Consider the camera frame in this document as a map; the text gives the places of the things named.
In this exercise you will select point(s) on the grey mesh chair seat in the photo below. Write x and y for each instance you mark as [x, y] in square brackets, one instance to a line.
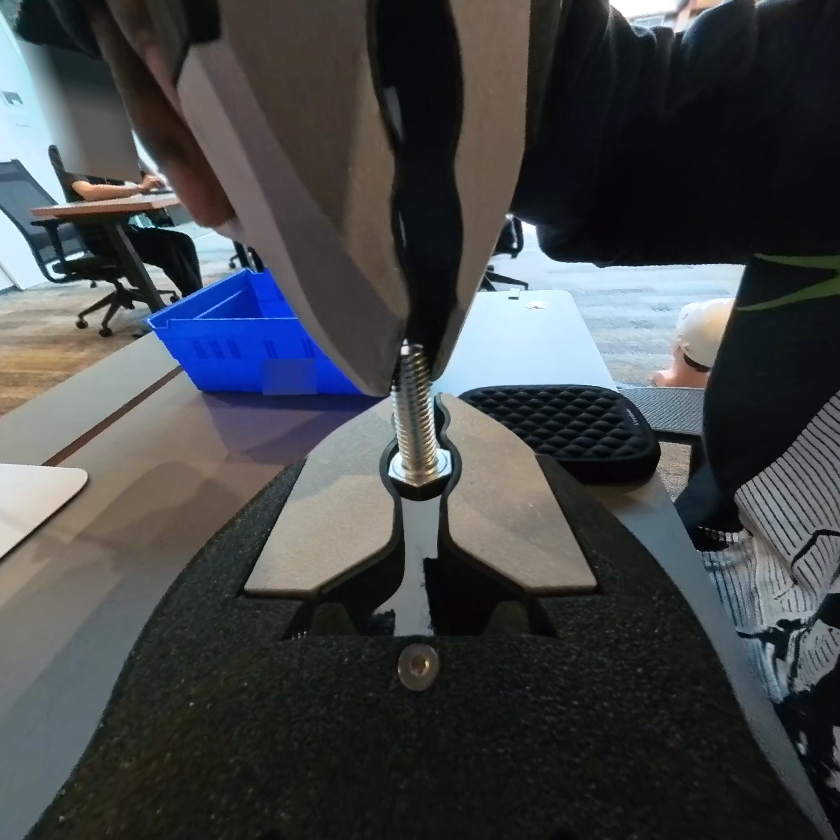
[663, 410]

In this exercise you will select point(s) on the wooden top office desk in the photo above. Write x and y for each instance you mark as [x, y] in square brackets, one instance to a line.
[98, 207]

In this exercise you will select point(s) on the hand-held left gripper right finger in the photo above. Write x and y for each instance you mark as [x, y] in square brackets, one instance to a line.
[512, 525]

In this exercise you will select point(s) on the white cap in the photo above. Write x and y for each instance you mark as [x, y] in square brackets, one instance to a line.
[702, 328]

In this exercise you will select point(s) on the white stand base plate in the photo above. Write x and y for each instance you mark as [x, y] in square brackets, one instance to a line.
[33, 505]

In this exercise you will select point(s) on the blue plastic bin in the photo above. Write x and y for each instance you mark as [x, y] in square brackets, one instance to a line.
[216, 341]

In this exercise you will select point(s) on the person's right hand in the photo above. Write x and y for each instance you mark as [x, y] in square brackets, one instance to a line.
[164, 144]

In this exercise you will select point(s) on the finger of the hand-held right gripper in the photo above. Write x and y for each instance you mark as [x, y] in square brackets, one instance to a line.
[295, 164]
[489, 131]

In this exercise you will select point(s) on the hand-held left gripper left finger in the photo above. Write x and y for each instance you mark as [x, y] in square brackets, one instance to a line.
[328, 525]

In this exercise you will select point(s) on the black printed t-shirt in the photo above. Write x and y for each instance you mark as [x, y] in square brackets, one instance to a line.
[774, 525]

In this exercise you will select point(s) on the silver hex bolt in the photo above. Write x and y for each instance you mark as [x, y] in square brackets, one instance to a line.
[413, 420]

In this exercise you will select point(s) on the person's right forearm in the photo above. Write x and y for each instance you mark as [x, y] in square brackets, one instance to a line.
[656, 131]

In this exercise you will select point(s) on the black mesh office chair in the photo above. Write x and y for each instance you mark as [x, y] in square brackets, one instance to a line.
[512, 243]
[26, 197]

